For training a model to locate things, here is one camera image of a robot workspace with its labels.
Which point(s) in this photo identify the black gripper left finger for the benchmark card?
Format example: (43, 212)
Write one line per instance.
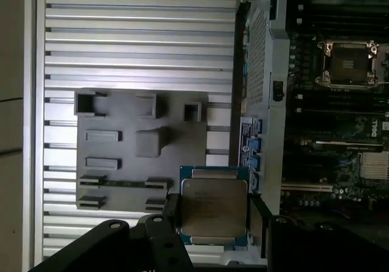
(158, 241)

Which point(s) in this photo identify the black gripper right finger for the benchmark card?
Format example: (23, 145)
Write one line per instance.
(298, 244)

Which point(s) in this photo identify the silver CPU with green board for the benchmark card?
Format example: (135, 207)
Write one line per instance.
(212, 205)

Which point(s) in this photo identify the beige expansion slot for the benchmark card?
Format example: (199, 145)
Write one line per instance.
(307, 188)

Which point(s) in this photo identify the CPU socket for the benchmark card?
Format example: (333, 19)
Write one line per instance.
(348, 62)

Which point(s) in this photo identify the grey plastic parts rack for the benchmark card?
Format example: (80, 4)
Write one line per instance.
(127, 165)

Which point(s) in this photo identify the dark motherboard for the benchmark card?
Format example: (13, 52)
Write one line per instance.
(313, 150)

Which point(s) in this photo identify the silver finned heatsink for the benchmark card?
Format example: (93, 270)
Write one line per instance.
(375, 165)

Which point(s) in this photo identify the blue white label sticker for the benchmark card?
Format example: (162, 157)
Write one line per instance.
(245, 141)

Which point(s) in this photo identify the black Dell branded cover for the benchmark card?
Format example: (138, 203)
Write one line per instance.
(369, 127)

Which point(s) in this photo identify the black power socket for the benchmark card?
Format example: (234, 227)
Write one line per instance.
(278, 90)

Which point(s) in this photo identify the locking lever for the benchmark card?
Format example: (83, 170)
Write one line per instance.
(361, 86)

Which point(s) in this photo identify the open PC case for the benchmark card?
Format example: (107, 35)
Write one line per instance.
(259, 56)

